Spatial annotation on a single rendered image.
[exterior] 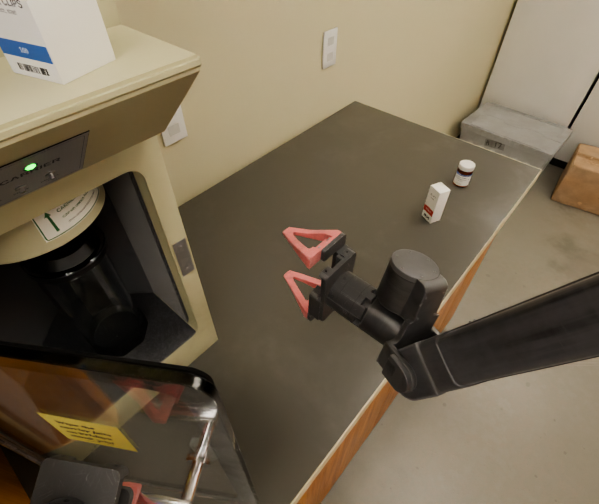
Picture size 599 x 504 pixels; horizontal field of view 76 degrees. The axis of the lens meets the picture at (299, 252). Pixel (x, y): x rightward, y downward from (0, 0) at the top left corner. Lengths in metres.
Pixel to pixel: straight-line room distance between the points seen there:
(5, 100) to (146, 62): 0.10
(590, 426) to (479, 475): 0.54
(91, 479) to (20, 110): 0.26
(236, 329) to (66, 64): 0.60
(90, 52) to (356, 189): 0.89
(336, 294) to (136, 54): 0.34
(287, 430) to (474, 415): 1.25
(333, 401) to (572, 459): 1.38
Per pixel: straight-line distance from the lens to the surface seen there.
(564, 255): 2.68
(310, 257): 0.48
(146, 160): 0.49
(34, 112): 0.30
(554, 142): 2.99
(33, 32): 0.32
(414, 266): 0.45
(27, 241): 0.50
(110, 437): 0.45
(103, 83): 0.32
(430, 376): 0.44
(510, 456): 1.87
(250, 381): 0.75
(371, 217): 1.04
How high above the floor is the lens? 1.62
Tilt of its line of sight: 47 degrees down
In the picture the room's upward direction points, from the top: straight up
